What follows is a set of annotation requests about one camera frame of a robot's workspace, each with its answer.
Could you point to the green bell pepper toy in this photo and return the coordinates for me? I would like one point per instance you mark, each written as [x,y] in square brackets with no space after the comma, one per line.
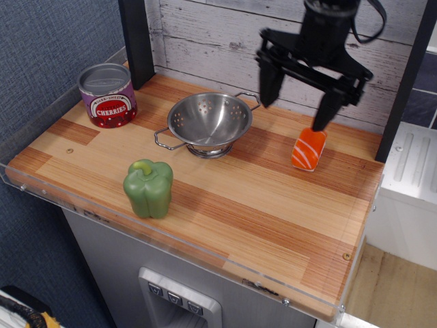
[148,187]

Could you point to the yellow cloth object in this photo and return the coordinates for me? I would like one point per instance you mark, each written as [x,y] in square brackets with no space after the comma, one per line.
[50,321]

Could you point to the black vertical post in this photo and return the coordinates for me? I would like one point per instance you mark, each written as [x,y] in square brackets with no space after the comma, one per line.
[414,62]
[137,41]

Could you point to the white toy sink unit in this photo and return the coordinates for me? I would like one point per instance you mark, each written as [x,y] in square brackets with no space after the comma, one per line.
[403,219]

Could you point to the left black vertical post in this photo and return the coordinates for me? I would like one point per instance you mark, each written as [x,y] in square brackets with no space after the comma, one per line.
[137,41]

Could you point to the grey toy fridge cabinet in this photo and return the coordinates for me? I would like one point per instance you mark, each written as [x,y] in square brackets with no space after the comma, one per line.
[115,259]

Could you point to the clear acrylic table guard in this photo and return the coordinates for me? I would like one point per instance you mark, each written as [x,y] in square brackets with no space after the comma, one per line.
[248,215]

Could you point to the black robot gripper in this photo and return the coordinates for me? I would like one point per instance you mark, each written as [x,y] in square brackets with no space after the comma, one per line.
[317,57]

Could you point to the salmon nigiri sushi toy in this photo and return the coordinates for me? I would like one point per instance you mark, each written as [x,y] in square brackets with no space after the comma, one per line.
[308,149]

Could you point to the right black vertical post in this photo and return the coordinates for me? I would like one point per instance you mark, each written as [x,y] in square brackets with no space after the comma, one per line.
[414,62]

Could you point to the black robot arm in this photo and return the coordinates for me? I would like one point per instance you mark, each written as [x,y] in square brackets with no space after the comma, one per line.
[333,5]

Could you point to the cherries can toy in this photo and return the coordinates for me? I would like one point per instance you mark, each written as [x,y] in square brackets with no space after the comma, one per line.
[108,95]

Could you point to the water dispenser panel with buttons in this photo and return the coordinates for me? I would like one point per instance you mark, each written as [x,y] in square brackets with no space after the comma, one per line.
[172,304]

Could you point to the steel colander with handles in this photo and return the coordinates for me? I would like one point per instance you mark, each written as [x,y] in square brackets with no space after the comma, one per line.
[209,123]

